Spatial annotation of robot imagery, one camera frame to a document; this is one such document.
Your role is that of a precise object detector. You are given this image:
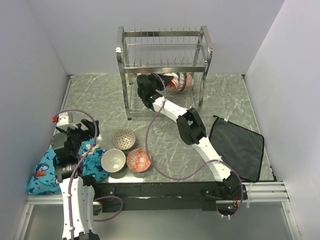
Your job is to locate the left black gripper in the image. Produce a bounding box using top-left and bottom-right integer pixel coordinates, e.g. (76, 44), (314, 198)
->
(55, 118), (99, 156)

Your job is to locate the orange floral pattern bowl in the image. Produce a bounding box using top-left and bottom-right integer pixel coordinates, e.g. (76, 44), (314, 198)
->
(164, 72), (179, 91)

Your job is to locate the steel two-tier dish rack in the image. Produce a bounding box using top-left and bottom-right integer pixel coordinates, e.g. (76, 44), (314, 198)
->
(115, 25), (213, 120)

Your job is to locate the blue triangle pattern bowl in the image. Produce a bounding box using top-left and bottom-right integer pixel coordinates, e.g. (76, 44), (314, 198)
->
(177, 72), (188, 92)

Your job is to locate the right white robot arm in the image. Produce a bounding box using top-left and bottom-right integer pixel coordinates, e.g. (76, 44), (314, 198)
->
(136, 73), (244, 200)

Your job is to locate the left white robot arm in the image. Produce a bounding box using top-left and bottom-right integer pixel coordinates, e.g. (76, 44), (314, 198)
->
(50, 116), (100, 240)

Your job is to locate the blue shark print cloth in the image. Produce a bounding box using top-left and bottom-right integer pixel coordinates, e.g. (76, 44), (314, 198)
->
(27, 139), (110, 196)

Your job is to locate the plain white grey bowl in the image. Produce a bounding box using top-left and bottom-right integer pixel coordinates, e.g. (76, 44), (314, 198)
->
(101, 148), (126, 173)

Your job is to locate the brown floral pattern bowl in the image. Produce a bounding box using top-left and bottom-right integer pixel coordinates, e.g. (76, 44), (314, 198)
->
(112, 128), (137, 151)

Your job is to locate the red geometric pattern bowl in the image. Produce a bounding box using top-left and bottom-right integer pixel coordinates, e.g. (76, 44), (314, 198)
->
(126, 148), (151, 173)

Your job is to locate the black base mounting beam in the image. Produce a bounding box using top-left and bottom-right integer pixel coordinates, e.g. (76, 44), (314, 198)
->
(95, 181), (248, 211)

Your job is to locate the black microfibre cloth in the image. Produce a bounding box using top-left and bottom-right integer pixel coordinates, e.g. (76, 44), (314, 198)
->
(209, 115), (265, 182)

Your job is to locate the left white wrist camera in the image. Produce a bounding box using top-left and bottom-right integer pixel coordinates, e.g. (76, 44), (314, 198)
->
(51, 111), (77, 129)

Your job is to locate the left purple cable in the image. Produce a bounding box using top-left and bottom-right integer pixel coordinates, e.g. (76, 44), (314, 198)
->
(52, 108), (124, 240)

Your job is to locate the purple cable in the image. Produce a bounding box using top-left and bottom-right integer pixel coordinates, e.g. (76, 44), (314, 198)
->
(145, 73), (245, 218)
(52, 108), (124, 240)

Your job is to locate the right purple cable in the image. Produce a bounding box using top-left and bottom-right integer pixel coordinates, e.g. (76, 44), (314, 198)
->
(145, 73), (245, 218)

